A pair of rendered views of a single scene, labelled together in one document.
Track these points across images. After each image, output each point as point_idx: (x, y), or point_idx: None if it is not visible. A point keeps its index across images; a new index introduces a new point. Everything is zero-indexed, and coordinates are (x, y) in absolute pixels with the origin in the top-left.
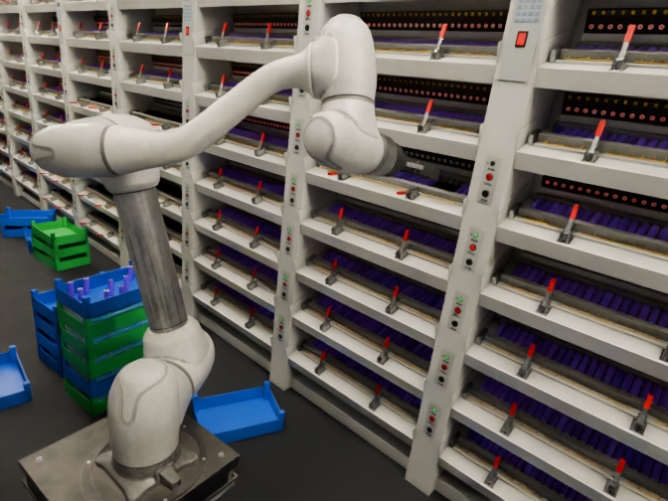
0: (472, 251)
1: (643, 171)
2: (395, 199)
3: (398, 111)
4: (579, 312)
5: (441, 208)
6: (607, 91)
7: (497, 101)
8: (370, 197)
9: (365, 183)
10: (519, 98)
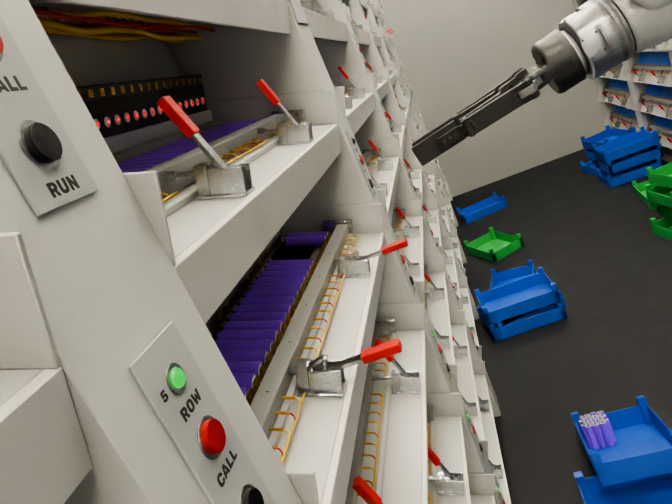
0: (404, 265)
1: (355, 103)
2: (373, 290)
3: (215, 142)
4: None
5: (373, 246)
6: (319, 35)
7: (313, 56)
8: (368, 340)
9: (333, 340)
10: (315, 48)
